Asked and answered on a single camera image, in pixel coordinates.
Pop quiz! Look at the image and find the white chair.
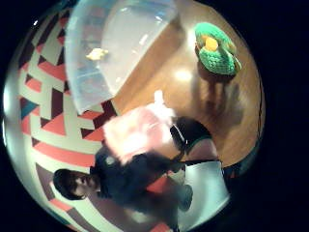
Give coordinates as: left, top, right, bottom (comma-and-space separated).
177, 159, 232, 230

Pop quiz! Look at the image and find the green crocheted avocado toy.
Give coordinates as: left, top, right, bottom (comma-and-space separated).
193, 21, 243, 77

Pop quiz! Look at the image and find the clear plastic storage box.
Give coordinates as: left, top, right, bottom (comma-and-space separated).
63, 0, 180, 114

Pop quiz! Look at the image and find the small yellow toy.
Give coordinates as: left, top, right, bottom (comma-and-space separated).
85, 47, 110, 62

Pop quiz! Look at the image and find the the person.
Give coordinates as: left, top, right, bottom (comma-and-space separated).
52, 144, 195, 232

